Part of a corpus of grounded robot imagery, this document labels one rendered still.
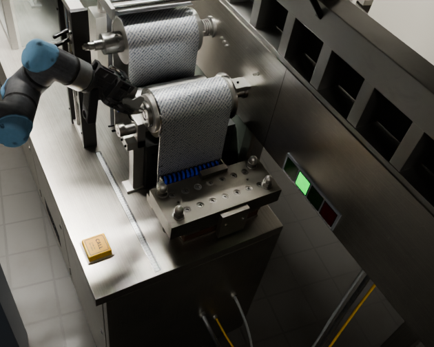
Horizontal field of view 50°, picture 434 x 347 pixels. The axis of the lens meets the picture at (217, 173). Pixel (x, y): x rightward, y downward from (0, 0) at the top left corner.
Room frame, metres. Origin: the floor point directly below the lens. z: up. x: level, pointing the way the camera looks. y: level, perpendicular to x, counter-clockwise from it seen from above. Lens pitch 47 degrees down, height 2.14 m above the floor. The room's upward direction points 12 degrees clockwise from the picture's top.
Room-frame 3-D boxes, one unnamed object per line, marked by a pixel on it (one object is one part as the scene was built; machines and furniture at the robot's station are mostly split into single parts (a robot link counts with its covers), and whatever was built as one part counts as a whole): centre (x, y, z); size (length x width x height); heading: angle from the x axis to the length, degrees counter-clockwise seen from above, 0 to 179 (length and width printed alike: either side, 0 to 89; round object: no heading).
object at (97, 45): (1.17, 0.44, 1.33); 0.06 x 0.03 x 0.03; 127
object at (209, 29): (1.40, 0.15, 1.33); 0.07 x 0.07 x 0.07; 37
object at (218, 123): (1.05, 0.09, 1.14); 0.23 x 0.01 x 0.18; 127
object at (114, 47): (1.21, 0.40, 1.33); 0.06 x 0.06 x 0.06; 37
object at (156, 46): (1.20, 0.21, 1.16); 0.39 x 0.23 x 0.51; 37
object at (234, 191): (0.98, -0.01, 1.00); 0.40 x 0.16 x 0.06; 127
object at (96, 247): (0.75, 0.31, 0.91); 0.07 x 0.07 x 0.02; 37
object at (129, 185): (1.02, 0.28, 1.05); 0.06 x 0.05 x 0.31; 127
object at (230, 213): (0.91, -0.08, 0.96); 0.10 x 0.03 x 0.11; 127
